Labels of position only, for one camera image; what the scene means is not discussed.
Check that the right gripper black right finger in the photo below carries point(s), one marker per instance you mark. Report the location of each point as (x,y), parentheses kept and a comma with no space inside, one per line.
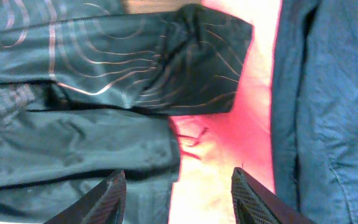
(255,204)

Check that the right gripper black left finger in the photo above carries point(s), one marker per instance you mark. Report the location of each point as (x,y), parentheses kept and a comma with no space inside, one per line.
(104,204)

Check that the black printed jersey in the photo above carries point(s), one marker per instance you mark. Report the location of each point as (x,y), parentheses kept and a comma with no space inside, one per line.
(88,90)

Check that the red orange shirt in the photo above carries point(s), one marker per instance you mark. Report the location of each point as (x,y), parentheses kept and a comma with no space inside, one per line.
(213,145)

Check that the navy blue garment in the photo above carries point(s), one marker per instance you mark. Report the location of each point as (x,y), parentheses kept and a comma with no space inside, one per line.
(314,118)

